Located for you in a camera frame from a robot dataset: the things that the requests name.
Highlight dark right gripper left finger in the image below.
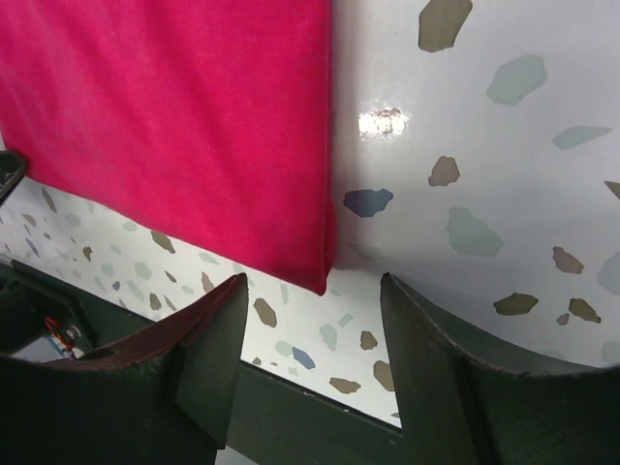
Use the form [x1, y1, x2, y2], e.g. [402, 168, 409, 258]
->
[1, 274, 248, 464]

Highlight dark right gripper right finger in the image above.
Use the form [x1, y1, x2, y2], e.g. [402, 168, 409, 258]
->
[380, 273, 619, 464]

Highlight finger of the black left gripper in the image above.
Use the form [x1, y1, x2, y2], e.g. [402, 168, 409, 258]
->
[0, 150, 28, 203]

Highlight magenta t shirt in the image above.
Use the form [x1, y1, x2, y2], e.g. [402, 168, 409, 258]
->
[1, 1, 336, 294]

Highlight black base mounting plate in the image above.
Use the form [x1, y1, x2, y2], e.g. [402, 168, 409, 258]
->
[1, 263, 403, 464]

